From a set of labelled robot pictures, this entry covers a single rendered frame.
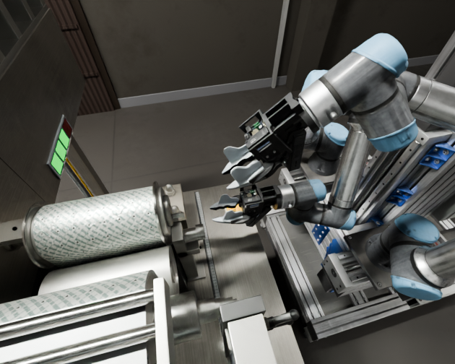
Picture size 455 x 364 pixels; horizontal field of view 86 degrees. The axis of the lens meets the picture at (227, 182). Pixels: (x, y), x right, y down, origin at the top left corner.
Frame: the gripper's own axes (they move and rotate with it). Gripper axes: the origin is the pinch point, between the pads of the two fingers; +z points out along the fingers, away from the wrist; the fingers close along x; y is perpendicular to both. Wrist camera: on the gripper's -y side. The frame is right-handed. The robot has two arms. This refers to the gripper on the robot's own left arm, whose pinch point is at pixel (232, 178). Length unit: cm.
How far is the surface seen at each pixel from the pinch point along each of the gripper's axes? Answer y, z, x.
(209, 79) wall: -110, 44, -254
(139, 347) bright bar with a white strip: 18.9, 6.4, 28.1
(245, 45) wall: -112, -13, -255
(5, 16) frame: 46, 27, -56
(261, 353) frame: 11.4, -2.9, 31.5
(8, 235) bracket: 26.7, 38.5, 0.3
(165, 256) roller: 3.3, 19.5, 9.7
